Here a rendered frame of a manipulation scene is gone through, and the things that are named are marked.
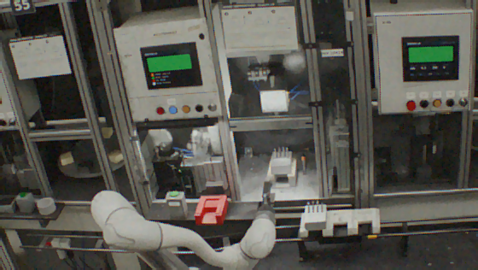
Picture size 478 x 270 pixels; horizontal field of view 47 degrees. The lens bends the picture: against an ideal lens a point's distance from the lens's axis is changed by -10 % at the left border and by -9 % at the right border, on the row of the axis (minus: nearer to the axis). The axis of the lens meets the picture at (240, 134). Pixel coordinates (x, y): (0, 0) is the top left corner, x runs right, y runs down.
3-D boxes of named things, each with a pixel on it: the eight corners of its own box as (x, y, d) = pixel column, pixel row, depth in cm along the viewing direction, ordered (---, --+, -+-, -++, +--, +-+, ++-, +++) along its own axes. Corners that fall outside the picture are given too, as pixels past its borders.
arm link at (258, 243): (258, 212, 226) (241, 233, 232) (253, 237, 212) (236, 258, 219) (282, 225, 227) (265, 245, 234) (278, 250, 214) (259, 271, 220)
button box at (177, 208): (170, 218, 278) (165, 198, 272) (173, 208, 285) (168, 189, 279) (185, 218, 277) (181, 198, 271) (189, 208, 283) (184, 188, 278)
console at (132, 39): (131, 125, 267) (110, 31, 245) (148, 96, 291) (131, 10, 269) (221, 120, 259) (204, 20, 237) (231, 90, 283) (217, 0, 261)
